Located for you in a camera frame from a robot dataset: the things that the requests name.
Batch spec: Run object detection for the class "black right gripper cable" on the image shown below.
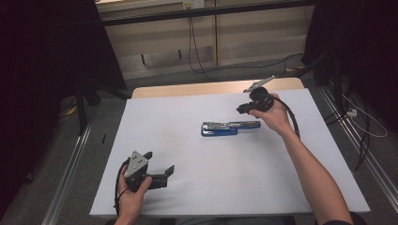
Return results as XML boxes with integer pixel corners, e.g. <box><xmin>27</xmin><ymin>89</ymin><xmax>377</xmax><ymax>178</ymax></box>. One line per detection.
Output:
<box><xmin>271</xmin><ymin>93</ymin><xmax>301</xmax><ymax>139</ymax></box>

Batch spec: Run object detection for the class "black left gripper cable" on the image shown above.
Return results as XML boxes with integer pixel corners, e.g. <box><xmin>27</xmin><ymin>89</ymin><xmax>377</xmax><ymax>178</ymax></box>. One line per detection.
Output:
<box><xmin>113</xmin><ymin>157</ymin><xmax>130</xmax><ymax>217</ymax></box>

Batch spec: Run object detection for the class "white wall socket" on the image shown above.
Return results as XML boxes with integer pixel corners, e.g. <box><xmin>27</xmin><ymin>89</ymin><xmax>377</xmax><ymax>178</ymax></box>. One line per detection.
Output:
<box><xmin>182</xmin><ymin>0</ymin><xmax>206</xmax><ymax>10</ymax></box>

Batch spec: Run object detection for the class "white table mat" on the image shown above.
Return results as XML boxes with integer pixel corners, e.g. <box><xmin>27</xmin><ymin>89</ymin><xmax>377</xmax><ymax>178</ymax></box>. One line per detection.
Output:
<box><xmin>89</xmin><ymin>88</ymin><xmax>372</xmax><ymax>218</ymax></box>

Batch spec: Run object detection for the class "person's right hand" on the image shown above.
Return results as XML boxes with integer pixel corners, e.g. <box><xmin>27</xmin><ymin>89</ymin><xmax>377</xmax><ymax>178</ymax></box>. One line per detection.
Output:
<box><xmin>249</xmin><ymin>93</ymin><xmax>294</xmax><ymax>136</ymax></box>

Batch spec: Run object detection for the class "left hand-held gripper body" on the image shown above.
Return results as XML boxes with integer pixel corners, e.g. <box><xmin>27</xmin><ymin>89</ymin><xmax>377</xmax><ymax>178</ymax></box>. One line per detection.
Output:
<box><xmin>124</xmin><ymin>150</ymin><xmax>169</xmax><ymax>193</ymax></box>

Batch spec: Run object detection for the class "black hanging cable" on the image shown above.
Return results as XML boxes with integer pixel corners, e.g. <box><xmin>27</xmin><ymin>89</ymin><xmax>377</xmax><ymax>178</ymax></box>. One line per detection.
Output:
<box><xmin>187</xmin><ymin>16</ymin><xmax>217</xmax><ymax>81</ymax></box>

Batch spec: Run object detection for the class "black metal stand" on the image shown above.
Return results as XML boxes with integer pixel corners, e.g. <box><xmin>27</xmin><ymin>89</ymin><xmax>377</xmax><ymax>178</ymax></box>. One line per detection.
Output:
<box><xmin>74</xmin><ymin>79</ymin><xmax>132</xmax><ymax>136</ymax></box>

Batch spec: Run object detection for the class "black floor cable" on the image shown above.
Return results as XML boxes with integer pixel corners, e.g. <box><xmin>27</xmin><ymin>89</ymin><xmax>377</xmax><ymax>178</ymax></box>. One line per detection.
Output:
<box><xmin>203</xmin><ymin>52</ymin><xmax>305</xmax><ymax>79</ymax></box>

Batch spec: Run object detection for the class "black curtain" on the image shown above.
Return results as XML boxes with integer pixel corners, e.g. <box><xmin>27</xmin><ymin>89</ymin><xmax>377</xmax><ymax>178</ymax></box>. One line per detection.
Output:
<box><xmin>301</xmin><ymin>0</ymin><xmax>398</xmax><ymax>132</ymax></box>
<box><xmin>0</xmin><ymin>0</ymin><xmax>128</xmax><ymax>217</ymax></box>

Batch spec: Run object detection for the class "wooden table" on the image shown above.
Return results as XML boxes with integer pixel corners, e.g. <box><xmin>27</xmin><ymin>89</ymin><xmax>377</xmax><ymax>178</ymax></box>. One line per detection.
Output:
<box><xmin>130</xmin><ymin>77</ymin><xmax>305</xmax><ymax>99</ymax></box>

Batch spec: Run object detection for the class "blue stapler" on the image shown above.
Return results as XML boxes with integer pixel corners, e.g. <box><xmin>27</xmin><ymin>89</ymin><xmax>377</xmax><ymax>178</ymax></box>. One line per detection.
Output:
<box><xmin>200</xmin><ymin>120</ymin><xmax>262</xmax><ymax>138</ymax></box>

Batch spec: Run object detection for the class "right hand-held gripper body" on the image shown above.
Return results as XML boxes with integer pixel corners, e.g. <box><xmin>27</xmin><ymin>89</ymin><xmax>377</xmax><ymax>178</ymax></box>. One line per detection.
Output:
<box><xmin>243</xmin><ymin>74</ymin><xmax>276</xmax><ymax>113</ymax></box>

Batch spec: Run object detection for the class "aluminium floor rail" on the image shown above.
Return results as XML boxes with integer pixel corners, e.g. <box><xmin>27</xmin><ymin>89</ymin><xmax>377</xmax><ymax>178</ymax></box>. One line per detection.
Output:
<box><xmin>318</xmin><ymin>86</ymin><xmax>398</xmax><ymax>205</ymax></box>
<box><xmin>41</xmin><ymin>121</ymin><xmax>94</xmax><ymax>225</ymax></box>

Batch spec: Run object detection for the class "black cable bundle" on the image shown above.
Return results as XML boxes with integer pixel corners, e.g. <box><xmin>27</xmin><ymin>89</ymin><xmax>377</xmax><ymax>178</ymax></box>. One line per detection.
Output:
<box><xmin>323</xmin><ymin>93</ymin><xmax>372</xmax><ymax>173</ymax></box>

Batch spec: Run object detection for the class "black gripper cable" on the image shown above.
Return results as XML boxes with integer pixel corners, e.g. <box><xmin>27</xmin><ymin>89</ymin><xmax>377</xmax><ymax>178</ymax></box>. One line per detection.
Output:
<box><xmin>113</xmin><ymin>157</ymin><xmax>130</xmax><ymax>217</ymax></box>
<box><xmin>271</xmin><ymin>93</ymin><xmax>301</xmax><ymax>139</ymax></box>

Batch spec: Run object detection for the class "person's left hand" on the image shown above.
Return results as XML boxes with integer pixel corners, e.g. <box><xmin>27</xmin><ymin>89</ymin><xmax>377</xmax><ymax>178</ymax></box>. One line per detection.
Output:
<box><xmin>116</xmin><ymin>172</ymin><xmax>154</xmax><ymax>221</ymax></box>

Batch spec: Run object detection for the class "beige cabinet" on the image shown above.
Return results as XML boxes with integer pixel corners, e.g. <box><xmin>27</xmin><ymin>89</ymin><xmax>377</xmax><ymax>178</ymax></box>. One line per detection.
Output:
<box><xmin>95</xmin><ymin>0</ymin><xmax>315</xmax><ymax>80</ymax></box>

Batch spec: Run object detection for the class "white floor cable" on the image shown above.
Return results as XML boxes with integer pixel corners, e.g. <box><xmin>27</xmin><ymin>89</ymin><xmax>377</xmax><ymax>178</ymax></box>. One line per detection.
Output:
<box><xmin>341</xmin><ymin>93</ymin><xmax>389</xmax><ymax>139</ymax></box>

